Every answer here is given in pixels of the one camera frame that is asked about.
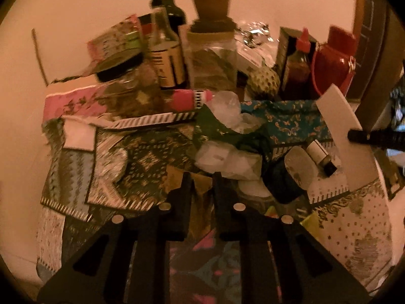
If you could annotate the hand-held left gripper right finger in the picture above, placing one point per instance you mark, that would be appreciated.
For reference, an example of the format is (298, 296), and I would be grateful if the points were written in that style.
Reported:
(220, 202)

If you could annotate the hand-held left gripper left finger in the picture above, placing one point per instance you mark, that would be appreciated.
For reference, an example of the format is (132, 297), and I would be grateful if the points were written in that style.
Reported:
(183, 202)

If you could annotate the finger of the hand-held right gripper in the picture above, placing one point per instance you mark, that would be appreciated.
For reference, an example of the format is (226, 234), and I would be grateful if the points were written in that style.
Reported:
(376, 137)

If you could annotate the white card sheet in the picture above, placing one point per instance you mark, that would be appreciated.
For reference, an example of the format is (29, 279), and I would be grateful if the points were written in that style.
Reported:
(345, 117)

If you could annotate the clear plastic wrap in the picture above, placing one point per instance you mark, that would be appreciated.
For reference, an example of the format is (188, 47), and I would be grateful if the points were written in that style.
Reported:
(229, 109)
(227, 161)

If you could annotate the patchwork patterned tablecloth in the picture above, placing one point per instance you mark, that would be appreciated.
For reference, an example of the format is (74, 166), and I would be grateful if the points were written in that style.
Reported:
(148, 161)

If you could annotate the small white bottle black cap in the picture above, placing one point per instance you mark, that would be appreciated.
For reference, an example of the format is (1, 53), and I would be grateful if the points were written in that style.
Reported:
(319, 155)

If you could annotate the dark round container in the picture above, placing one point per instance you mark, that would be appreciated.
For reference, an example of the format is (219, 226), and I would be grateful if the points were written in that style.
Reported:
(281, 185)

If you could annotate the red thermos jug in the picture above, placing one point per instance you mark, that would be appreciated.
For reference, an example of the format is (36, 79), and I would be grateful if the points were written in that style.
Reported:
(335, 60)

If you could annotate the brown wooden door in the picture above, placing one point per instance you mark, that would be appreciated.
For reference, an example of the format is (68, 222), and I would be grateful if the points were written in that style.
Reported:
(376, 38)

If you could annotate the pink tube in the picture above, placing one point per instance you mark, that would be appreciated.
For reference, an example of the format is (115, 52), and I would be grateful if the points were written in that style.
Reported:
(186, 98)

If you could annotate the sauce bottle with red cap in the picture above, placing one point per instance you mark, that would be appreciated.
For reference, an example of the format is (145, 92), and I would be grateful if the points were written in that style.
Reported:
(299, 66)

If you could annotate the dark tall box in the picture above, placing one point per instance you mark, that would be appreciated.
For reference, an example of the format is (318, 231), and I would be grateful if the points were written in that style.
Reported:
(286, 57)

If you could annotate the dotted patterned ball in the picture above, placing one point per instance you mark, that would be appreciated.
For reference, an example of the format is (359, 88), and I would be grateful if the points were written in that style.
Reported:
(264, 82)

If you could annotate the glass jar with black lid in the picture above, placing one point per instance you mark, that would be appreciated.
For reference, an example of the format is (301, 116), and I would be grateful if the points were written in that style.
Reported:
(126, 82)

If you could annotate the glass jar with cork lid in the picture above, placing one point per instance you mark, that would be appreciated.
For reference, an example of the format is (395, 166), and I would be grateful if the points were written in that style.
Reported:
(210, 60)

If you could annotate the clear glass bottle with label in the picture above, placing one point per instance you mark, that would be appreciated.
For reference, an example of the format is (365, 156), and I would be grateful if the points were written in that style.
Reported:
(166, 60)

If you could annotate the crumpled silver foil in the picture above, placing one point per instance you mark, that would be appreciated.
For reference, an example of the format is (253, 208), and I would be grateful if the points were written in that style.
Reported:
(254, 33)

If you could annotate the pink green patterned box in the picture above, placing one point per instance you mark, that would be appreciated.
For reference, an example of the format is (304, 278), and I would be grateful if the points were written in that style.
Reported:
(114, 42)

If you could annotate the dark wine bottle red cap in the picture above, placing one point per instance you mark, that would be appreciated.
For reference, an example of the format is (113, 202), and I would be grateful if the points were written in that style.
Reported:
(172, 9)

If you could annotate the brown clay flowerpot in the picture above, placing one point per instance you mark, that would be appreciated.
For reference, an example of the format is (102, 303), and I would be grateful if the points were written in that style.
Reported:
(209, 1)

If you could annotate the thin wooden stick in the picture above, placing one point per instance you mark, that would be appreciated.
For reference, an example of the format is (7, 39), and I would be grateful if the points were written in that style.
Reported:
(39, 57)

